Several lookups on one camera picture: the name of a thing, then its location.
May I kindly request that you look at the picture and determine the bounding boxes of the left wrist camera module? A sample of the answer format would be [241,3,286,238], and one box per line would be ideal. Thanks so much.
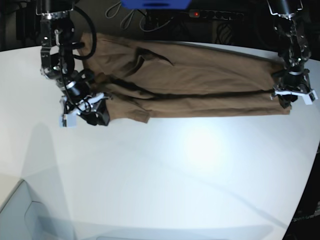
[302,89,318,105]

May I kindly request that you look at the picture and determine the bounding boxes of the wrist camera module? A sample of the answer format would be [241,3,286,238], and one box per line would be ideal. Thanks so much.
[302,89,318,105]
[59,114,77,128]

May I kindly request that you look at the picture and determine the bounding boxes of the brown t-shirt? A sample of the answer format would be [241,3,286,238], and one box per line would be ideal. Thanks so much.
[83,33,291,123]

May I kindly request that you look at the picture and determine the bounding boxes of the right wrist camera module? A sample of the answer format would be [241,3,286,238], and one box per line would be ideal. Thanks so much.
[59,114,77,128]

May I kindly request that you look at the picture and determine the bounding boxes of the black power strip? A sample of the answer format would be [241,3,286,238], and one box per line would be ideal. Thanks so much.
[188,9,245,21]

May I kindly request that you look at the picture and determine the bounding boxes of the white bin at corner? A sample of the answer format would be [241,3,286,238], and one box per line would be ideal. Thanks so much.
[0,180,76,240]

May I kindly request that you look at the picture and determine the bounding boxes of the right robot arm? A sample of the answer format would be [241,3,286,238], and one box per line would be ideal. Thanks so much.
[35,0,110,128]

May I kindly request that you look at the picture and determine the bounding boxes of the blue box at top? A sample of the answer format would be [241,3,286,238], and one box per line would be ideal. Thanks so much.
[120,0,191,10]

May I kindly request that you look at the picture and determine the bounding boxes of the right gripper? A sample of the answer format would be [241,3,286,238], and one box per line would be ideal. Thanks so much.
[59,79,112,126]

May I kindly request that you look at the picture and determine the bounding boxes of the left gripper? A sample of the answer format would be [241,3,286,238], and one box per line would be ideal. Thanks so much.
[271,68,313,109]

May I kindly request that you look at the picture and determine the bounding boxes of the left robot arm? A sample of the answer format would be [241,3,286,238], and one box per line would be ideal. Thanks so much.
[267,0,318,109]

